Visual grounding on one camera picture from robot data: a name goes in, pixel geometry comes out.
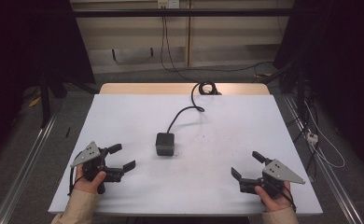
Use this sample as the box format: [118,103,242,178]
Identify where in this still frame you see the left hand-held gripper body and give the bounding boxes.
[70,141,124,195]

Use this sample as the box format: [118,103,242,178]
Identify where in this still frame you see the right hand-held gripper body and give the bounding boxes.
[239,159,306,200]

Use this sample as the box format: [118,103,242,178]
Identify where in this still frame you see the person's left hand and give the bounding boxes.
[74,164,107,195]

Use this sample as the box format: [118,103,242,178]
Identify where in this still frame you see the person's right hand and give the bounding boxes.
[254,181,293,213]

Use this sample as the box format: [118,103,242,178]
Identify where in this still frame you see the white board table cover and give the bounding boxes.
[48,93,324,217]

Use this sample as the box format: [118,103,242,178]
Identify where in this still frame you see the small black box device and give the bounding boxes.
[155,132,175,157]

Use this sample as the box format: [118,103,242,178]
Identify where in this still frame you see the white power plug adapter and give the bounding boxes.
[306,131,319,147]

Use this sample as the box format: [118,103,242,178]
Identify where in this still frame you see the wooden table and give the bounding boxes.
[99,82,271,96]

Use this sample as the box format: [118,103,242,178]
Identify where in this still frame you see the black metal stand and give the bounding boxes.
[38,73,52,129]

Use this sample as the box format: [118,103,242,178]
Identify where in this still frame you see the black curtain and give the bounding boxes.
[273,0,364,180]
[0,0,96,162]

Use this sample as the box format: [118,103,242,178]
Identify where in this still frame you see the black horizontal bar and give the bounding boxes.
[72,7,294,18]

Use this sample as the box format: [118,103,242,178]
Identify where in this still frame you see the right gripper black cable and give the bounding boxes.
[278,182,298,214]

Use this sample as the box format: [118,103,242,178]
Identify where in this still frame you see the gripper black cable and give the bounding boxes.
[67,151,86,197]
[278,182,298,214]

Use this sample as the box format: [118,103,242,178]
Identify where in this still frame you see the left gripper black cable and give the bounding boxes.
[67,151,86,197]

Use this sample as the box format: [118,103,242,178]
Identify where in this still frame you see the aluminium floor rail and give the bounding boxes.
[0,114,59,224]
[283,93,364,224]

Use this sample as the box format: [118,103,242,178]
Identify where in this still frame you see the thin white cable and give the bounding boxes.
[303,100,346,170]

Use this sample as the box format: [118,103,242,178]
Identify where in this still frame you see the thick black device cable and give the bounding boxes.
[166,80,222,134]

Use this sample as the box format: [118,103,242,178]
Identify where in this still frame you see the black wall cable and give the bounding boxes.
[160,15,274,83]

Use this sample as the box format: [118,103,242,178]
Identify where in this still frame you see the white wall socket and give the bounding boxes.
[157,0,181,9]

